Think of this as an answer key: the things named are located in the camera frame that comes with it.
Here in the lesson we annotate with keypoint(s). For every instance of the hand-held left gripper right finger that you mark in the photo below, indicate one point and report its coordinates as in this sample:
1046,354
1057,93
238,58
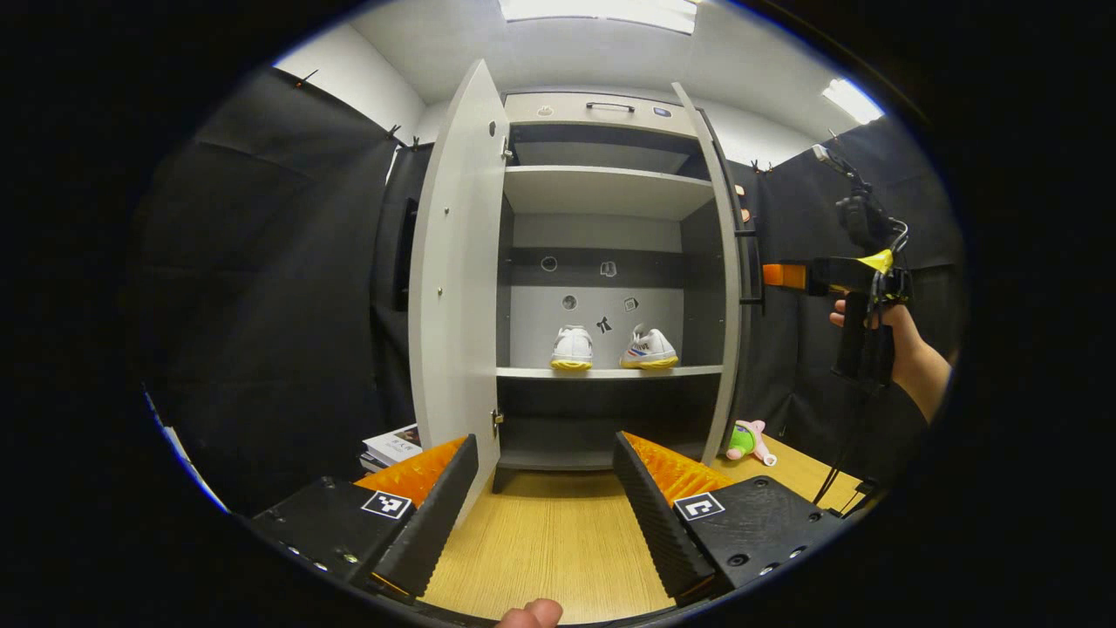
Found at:
658,515

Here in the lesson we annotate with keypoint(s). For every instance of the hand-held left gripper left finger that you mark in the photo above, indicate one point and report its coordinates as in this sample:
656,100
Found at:
436,523

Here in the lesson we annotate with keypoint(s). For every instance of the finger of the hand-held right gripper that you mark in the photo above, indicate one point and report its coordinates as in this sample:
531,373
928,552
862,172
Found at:
785,276

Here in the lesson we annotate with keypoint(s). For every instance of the white shoe yellow sole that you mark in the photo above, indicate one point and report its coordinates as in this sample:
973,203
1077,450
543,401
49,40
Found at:
572,344
649,349

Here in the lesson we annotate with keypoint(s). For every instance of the grey shoe cabinet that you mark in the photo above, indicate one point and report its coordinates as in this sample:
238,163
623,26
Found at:
602,192

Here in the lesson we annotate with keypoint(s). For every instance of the grey cabinet drawer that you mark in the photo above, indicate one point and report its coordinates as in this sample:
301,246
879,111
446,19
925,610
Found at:
575,118

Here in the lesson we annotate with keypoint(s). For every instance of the black backdrop cloth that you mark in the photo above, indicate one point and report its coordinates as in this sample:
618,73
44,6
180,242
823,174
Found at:
279,305
793,349

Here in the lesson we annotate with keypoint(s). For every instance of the stack of books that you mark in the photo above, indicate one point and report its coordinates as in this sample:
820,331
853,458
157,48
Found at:
392,447

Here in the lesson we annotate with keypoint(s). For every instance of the green pink plush toy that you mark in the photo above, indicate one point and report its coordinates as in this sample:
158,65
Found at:
743,440

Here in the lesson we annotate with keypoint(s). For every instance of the small black box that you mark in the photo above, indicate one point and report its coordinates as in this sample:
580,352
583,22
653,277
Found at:
867,488

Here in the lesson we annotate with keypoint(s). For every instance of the small ceiling light panel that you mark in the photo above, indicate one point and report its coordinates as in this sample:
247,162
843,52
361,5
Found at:
853,100

